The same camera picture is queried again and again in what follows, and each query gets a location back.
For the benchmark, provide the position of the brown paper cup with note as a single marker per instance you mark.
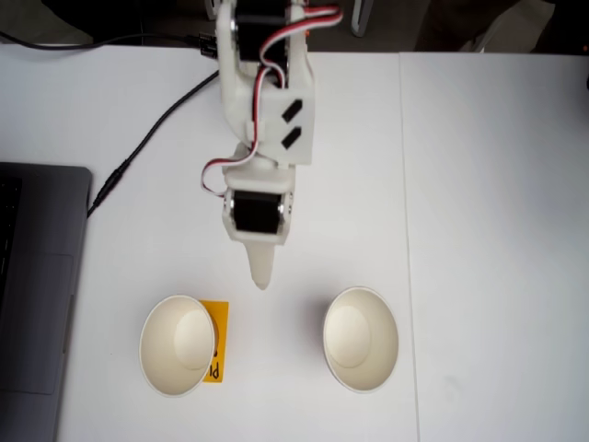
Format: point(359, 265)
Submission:
point(175, 350)

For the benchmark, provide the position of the yellow sticky note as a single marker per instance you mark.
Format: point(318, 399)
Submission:
point(221, 331)

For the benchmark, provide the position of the black controller board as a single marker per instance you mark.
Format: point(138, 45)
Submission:
point(208, 45)

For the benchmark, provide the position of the grey chair leg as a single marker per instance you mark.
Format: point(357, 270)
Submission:
point(212, 9)
point(361, 18)

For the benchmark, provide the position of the dark grey laptop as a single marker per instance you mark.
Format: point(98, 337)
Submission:
point(41, 276)

